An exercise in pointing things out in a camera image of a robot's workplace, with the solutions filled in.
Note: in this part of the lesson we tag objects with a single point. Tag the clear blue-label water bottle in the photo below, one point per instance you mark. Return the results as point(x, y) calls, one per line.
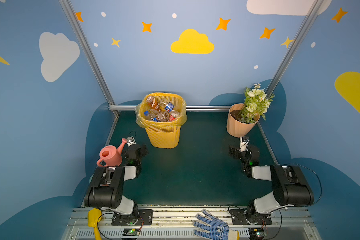
point(166, 105)

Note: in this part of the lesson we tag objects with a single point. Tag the yellow slatted waste bin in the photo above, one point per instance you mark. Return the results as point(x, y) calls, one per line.
point(164, 137)

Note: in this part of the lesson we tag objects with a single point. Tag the yellow plastic bin liner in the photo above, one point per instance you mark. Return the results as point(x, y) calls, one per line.
point(163, 116)

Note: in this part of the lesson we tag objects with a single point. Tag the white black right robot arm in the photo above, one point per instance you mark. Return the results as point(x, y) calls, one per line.
point(290, 188)

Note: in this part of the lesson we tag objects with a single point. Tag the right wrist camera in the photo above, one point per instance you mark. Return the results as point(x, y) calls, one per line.
point(244, 144)

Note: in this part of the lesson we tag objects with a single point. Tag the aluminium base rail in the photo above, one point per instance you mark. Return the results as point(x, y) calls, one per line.
point(176, 223)

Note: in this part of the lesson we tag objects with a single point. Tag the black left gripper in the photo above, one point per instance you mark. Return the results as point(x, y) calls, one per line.
point(139, 150)

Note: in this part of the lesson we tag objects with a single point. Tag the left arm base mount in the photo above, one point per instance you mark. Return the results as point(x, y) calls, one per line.
point(138, 217)

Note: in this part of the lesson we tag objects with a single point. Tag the amber tea bottle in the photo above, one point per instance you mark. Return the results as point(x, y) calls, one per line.
point(153, 103)

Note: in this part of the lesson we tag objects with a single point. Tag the red-label red-cap water bottle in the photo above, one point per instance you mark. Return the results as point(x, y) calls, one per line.
point(174, 115)

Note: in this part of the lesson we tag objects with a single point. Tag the pink watering can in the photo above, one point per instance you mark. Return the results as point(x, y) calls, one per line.
point(110, 156)

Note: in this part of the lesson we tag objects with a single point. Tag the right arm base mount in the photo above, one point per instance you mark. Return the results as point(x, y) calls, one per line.
point(249, 217)

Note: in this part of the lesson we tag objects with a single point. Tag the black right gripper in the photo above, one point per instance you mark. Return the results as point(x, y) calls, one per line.
point(240, 151)

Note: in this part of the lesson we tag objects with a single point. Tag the pink ribbed flower pot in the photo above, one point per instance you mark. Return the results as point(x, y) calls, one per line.
point(236, 128)

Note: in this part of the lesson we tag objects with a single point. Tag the blue dotted work glove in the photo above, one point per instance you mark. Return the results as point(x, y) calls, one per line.
point(207, 226)

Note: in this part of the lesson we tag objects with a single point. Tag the yellow toy shovel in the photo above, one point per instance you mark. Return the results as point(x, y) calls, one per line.
point(94, 216)

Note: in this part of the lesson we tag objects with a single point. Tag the white green artificial flowers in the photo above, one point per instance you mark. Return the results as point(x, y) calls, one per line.
point(256, 104)

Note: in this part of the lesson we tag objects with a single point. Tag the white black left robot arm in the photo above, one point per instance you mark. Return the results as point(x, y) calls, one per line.
point(106, 188)

